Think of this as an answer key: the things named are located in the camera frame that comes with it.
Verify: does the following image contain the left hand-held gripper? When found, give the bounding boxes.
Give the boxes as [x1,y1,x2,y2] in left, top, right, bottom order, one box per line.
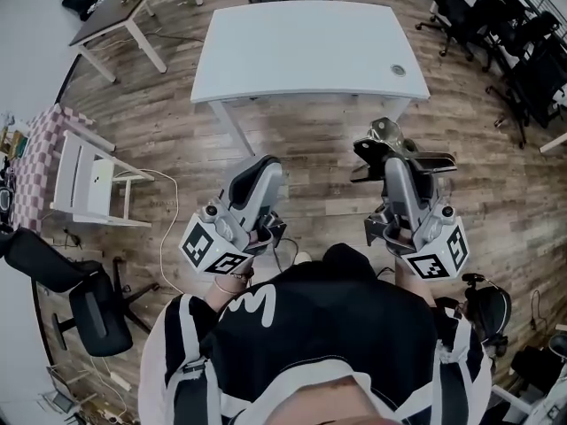
[178,154,288,278]

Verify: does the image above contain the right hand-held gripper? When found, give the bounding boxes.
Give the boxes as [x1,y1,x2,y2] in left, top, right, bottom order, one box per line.
[349,138,470,281]

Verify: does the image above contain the silver metal object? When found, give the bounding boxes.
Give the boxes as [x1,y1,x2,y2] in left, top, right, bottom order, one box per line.
[368,116,420,155]

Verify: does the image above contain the person's left forearm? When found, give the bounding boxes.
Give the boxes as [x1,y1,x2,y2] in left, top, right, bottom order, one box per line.
[203,267,254,314]

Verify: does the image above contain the person's right forearm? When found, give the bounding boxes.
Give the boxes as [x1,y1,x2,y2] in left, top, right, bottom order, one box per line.
[392,267,439,310]

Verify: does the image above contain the person's black trousers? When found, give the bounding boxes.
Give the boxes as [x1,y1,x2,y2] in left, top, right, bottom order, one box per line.
[322,243,378,279]

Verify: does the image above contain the white table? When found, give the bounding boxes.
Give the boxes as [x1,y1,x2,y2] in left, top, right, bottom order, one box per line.
[190,0,431,157]

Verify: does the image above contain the person's black white shirt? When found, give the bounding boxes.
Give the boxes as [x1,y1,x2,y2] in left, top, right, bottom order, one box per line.
[137,261,493,425]

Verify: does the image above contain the white slatted chair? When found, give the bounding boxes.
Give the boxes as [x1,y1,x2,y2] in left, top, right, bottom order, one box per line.
[51,129,156,229]

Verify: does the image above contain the black mesh office chair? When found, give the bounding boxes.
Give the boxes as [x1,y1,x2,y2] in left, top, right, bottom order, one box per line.
[3,227,160,359]

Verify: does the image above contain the dark brown desk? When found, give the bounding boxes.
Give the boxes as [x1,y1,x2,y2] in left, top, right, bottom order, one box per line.
[67,0,172,84]

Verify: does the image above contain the pink checkered cloth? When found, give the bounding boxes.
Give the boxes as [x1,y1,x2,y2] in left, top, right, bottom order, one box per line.
[9,103,97,235]

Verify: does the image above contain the white power strip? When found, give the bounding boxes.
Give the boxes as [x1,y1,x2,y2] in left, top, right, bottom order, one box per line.
[108,371,133,392]

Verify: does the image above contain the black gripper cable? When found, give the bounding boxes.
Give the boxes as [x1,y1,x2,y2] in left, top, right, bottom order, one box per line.
[273,236,307,278]

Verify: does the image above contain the white floor cable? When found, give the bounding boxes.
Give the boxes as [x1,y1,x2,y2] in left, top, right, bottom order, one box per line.
[113,169,187,294]

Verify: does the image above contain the thin wrist bracelet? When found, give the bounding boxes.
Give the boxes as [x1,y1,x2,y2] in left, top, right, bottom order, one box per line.
[214,274,250,295]

